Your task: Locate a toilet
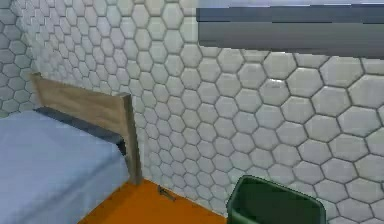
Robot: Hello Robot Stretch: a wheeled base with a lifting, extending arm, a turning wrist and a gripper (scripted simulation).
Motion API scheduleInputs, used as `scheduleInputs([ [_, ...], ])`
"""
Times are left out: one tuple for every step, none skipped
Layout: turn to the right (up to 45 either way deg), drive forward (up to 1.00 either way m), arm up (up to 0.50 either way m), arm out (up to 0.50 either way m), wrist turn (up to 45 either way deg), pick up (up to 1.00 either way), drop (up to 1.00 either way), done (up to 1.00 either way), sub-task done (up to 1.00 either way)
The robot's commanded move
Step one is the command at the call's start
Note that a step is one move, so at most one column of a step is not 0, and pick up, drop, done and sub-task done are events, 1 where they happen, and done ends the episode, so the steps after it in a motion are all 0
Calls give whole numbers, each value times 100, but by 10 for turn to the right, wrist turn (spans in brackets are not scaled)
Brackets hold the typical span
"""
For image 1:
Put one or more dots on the dark green waste bin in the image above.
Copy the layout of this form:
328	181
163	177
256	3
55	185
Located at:
266	203

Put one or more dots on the grey window frame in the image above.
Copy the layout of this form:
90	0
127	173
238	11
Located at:
290	33

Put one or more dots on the small dark floor object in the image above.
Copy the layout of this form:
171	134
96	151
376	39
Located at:
165	193

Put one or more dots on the wooden bed with blue sheet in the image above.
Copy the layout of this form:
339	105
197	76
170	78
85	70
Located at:
60	160

